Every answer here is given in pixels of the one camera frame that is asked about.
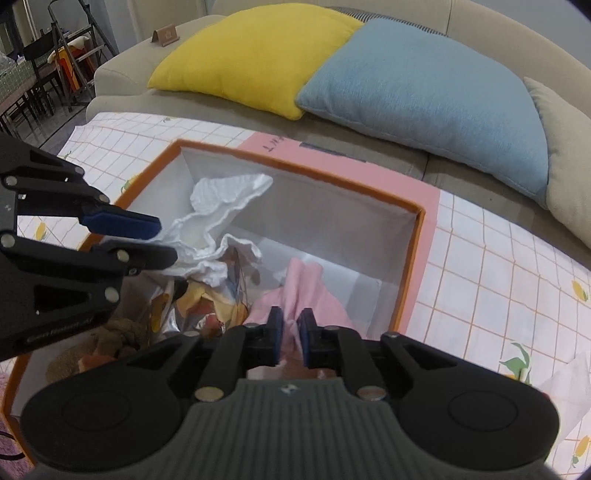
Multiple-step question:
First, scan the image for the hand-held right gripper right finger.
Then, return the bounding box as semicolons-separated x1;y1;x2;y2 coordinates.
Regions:
297;308;459;403

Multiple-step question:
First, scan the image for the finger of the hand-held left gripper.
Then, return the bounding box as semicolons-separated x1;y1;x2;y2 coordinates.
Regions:
0;133;163;241
0;237;179;320

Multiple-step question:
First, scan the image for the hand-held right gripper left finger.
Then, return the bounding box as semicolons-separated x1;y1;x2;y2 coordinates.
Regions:
124;306;285;403

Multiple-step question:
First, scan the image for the pink cloth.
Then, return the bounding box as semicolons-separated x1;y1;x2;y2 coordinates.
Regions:
245;257;366;371

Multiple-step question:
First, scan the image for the beige braided rope toy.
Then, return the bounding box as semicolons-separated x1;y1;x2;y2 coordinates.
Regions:
46;316;154;385

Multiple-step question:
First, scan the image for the clear plastic snack bag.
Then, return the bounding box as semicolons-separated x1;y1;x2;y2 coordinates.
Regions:
148;249;260;343

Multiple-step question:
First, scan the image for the white cloth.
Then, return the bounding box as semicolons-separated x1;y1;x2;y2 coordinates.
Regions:
159;173;274;288

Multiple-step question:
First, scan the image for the orange cardboard box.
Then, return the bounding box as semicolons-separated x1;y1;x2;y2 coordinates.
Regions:
0;138;437;468

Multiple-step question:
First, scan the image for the dark dining chair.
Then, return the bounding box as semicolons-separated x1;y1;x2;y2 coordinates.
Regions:
18;41;64;118

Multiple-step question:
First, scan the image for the metal folding ladder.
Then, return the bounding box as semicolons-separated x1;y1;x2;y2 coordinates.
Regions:
48;0;117;112

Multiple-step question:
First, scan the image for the lemon print checked tablecloth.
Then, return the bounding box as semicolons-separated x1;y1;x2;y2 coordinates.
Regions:
0;111;591;477

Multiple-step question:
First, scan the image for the small brown card stand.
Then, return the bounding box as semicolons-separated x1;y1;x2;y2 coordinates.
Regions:
151;23;180;47

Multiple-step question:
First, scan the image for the yellow pillow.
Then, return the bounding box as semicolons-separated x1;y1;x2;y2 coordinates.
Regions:
148;2;365;122

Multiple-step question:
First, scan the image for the light blue pillow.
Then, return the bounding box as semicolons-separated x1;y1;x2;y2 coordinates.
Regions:
295;18;550;211

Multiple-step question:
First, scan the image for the white paper sheet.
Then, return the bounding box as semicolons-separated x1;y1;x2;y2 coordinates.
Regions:
526;353;591;445

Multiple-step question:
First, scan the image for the beige pillow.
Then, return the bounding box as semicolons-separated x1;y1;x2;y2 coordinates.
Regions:
523;76;591;251

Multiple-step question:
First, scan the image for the beige fabric sofa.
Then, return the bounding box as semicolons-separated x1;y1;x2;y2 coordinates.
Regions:
85;0;591;269

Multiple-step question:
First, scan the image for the black cable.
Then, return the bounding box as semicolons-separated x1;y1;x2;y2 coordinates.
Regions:
0;431;25;463

